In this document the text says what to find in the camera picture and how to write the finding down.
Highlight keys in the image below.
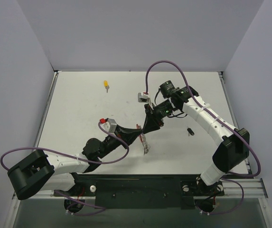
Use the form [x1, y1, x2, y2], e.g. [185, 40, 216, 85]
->
[187, 127, 195, 136]

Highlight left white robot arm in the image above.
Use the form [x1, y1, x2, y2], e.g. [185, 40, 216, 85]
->
[7, 126, 142, 200]

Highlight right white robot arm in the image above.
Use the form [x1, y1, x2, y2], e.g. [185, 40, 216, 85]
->
[138, 80, 249, 194]

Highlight yellow tag key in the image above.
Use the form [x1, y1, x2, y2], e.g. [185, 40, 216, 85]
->
[103, 80, 109, 93]

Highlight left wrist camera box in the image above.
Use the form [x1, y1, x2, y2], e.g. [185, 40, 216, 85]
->
[100, 118, 117, 133]

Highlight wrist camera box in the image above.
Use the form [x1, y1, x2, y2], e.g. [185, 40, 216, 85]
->
[137, 92, 152, 105]
[100, 118, 117, 133]

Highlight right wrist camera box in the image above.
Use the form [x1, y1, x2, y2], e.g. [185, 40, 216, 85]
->
[137, 92, 152, 105]

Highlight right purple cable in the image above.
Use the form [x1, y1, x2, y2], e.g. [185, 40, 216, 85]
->
[144, 60, 262, 216]

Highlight purple cable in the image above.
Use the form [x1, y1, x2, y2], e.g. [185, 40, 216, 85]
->
[144, 60, 262, 216]
[0, 121, 130, 217]

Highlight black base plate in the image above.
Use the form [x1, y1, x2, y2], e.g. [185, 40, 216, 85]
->
[64, 173, 224, 209]

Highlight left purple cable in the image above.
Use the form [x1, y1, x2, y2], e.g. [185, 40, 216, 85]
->
[0, 121, 130, 217]

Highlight aluminium frame rail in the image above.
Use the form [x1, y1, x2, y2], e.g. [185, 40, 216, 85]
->
[14, 174, 268, 200]

